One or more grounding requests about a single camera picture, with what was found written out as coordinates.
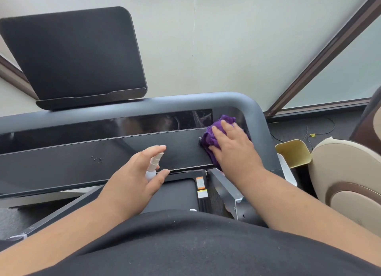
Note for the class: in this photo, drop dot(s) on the person's left hand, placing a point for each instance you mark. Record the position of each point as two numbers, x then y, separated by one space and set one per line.
128 192

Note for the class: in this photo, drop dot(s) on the person's right hand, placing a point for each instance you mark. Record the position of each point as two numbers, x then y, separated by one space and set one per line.
238 153

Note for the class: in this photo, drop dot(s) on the white spray bottle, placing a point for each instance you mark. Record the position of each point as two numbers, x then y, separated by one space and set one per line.
151 171

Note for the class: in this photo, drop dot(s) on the purple microfibre cloth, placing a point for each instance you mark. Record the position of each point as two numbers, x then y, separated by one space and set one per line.
212 132

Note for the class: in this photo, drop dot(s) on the person's right forearm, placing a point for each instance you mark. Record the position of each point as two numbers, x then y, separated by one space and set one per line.
321 216

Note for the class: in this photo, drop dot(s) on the person's left forearm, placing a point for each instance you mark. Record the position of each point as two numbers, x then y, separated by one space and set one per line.
50 243

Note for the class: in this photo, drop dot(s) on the white plastic tub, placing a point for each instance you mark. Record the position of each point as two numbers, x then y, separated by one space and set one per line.
287 171

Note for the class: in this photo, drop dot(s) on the beige waste bin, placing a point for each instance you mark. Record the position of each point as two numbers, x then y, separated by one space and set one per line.
293 153

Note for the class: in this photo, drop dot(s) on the black shirt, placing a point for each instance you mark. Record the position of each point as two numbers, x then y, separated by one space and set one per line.
193 246

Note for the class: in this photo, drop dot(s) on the beige upholstered chair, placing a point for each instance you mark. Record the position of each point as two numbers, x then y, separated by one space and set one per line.
348 177

